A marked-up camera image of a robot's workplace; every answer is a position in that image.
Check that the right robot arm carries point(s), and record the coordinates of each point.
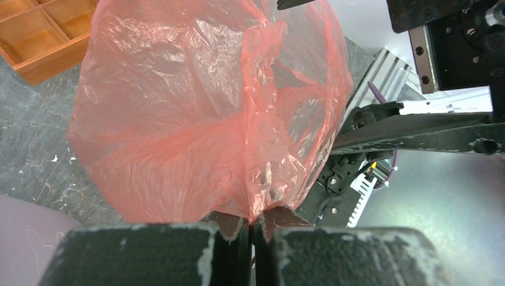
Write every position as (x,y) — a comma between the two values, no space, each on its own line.
(383,128)

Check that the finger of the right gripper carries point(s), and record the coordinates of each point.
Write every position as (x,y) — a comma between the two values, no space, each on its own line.
(287,4)

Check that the red plastic trash bag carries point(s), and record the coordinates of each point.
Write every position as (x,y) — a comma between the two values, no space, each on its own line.
(189,107)

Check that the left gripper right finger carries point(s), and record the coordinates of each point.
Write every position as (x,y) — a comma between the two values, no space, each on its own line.
(291,251)

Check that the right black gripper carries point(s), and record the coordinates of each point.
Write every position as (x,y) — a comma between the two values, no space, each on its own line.
(455,44)

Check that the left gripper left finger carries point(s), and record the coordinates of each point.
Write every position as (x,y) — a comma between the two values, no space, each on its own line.
(213,251)

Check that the grey plastic trash bin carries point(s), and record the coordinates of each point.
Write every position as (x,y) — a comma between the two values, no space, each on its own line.
(29,236)

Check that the orange wooden compartment tray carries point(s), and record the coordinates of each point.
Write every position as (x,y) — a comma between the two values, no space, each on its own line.
(41,39)

